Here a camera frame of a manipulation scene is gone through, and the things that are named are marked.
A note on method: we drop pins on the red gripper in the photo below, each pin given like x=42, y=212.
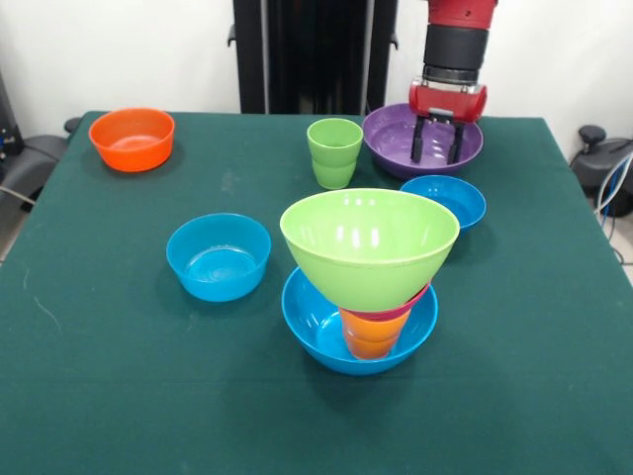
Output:
x=445, y=104

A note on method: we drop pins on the black pedestal leg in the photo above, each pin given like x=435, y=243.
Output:
x=39, y=153
x=593, y=163

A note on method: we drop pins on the orange cup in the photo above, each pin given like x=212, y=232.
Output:
x=373, y=336

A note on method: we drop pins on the small light blue bowl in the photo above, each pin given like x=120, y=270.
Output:
x=217, y=282

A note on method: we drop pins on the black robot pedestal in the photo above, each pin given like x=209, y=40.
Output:
x=316, y=49

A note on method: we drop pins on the large light blue bowl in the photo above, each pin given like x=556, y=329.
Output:
x=311, y=326

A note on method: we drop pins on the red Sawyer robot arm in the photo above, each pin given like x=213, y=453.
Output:
x=457, y=44

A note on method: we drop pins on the large green bowl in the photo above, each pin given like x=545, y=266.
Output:
x=371, y=267

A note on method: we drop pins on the large purple bowl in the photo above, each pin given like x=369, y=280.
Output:
x=390, y=143

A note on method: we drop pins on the orange bowl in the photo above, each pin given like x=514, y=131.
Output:
x=131, y=153

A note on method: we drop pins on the dark green table cloth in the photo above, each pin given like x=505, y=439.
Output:
x=316, y=420

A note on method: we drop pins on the small dark blue bowl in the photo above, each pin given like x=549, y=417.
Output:
x=465, y=198

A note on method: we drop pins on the green cup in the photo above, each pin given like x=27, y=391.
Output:
x=334, y=168

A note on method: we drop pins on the small pink bowl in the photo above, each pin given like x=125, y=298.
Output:
x=405, y=309

